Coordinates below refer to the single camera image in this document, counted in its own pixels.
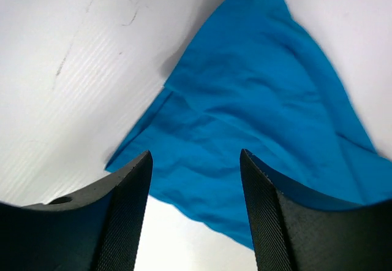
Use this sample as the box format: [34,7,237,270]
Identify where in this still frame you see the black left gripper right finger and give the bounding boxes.
[240,150,391,270]

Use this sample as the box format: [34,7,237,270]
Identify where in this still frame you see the blue t shirt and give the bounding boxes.
[106,0,391,248]

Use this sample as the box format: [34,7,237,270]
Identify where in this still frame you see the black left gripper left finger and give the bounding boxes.
[1,151,153,270]

